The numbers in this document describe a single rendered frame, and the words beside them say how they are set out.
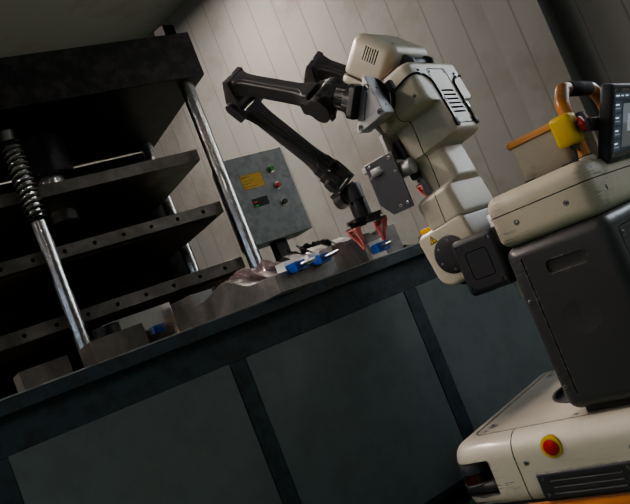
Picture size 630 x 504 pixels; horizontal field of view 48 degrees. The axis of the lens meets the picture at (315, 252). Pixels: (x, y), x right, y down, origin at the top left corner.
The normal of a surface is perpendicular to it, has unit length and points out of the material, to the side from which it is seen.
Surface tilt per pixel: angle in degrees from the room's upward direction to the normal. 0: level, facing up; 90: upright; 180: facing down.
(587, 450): 90
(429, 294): 90
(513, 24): 90
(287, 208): 90
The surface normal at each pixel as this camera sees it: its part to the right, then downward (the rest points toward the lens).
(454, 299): 0.45, -0.25
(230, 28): -0.62, 0.18
